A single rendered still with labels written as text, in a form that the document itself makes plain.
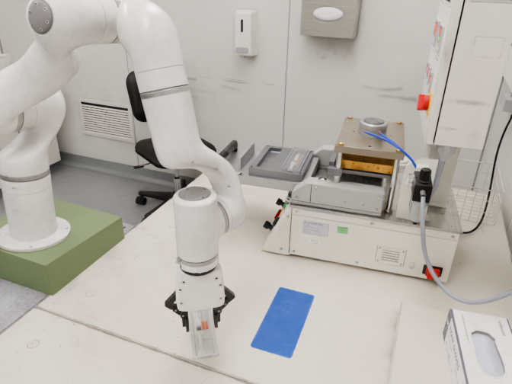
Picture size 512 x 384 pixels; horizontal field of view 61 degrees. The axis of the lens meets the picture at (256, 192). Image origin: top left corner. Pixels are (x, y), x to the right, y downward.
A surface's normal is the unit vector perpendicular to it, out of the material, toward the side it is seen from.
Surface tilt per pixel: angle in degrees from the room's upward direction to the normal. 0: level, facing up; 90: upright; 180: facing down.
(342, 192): 90
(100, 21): 94
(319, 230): 90
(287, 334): 0
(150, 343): 0
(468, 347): 6
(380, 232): 90
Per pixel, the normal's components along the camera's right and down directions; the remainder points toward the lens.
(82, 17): 0.80, 0.18
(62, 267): 0.93, 0.18
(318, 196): -0.29, 0.43
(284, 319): 0.02, -0.89
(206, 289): 0.22, 0.45
